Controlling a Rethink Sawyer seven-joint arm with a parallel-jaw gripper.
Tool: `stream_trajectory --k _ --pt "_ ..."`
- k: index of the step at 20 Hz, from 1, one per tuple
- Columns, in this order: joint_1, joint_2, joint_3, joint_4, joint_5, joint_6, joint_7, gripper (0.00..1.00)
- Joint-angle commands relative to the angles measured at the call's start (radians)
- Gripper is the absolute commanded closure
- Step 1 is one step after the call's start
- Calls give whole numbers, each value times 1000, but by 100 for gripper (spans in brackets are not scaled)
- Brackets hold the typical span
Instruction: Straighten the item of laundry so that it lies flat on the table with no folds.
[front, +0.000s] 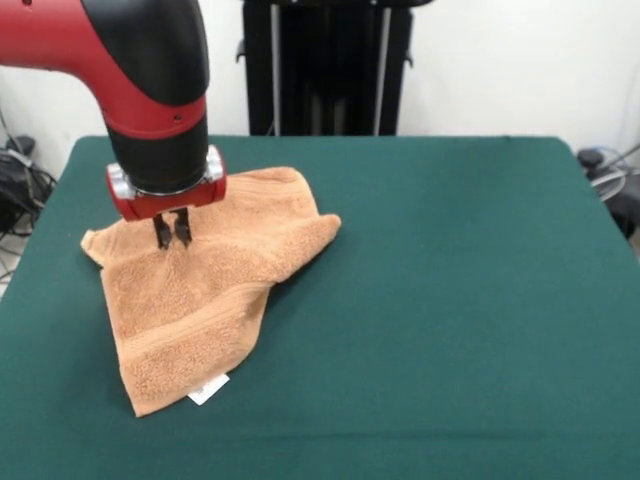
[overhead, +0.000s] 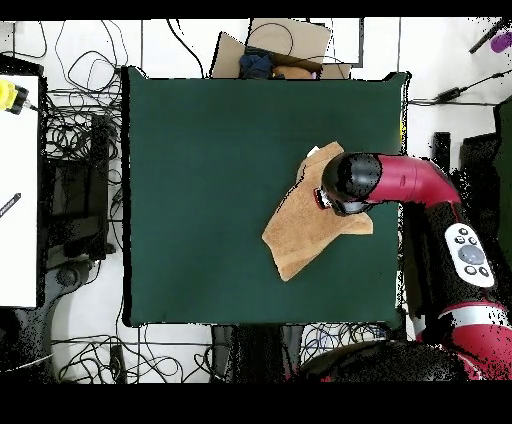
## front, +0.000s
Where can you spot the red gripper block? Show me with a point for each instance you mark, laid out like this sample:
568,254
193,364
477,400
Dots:
170,205

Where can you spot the tan terry towel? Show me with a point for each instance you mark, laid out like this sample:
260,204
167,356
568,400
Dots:
200,300

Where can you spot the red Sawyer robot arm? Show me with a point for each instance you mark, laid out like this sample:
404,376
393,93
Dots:
125,65

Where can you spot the dark green table cloth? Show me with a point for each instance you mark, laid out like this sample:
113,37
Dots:
450,300

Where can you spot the small black plug box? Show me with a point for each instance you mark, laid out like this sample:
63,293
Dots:
591,158

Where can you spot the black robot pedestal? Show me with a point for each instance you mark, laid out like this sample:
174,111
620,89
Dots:
325,65

